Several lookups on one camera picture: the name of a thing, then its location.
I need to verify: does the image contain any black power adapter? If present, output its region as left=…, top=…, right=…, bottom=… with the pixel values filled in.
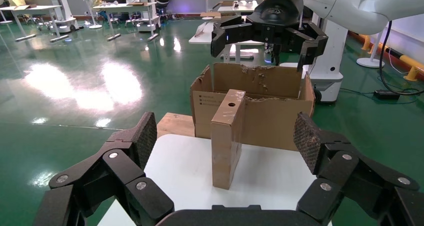
left=373, top=89, right=401, bottom=101

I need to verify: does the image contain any white rounded background table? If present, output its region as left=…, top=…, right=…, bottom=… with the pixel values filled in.
left=188, top=20, right=266, bottom=64

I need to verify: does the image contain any white robot body column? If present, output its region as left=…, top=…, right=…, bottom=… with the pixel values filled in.
left=279, top=15, right=349, bottom=104

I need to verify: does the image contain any long black hanging cable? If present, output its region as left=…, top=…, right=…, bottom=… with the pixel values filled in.
left=378, top=20, right=424, bottom=96

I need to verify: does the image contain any brown wooden board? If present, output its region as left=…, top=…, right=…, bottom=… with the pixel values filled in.
left=156, top=112, right=196, bottom=139

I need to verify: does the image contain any white table with grey legs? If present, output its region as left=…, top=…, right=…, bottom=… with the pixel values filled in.
left=92, top=2, right=161, bottom=42
left=0, top=5, right=70, bottom=43

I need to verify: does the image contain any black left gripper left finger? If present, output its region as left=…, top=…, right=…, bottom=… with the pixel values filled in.
left=33, top=111, right=175, bottom=226

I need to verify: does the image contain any white stand with round base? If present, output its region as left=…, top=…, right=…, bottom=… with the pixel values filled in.
left=356, top=29, right=387, bottom=69

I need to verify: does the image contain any big open cardboard box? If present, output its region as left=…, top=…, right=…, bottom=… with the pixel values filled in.
left=189, top=62, right=316, bottom=152

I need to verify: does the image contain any white background table with clutter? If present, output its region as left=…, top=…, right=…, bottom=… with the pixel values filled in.
left=216, top=0, right=260, bottom=16

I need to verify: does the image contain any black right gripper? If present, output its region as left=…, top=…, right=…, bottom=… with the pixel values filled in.
left=210, top=0, right=329, bottom=73

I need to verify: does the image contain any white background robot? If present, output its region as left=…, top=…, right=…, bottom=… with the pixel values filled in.
left=39, top=0, right=80, bottom=34

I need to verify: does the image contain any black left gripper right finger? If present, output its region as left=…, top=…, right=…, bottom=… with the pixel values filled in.
left=293, top=112, right=424, bottom=226

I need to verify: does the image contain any small taped cardboard box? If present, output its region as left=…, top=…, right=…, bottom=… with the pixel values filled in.
left=210, top=89, right=247, bottom=190

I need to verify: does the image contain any yellow floor guard rail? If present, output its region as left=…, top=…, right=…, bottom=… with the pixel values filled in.
left=359, top=34, right=424, bottom=82

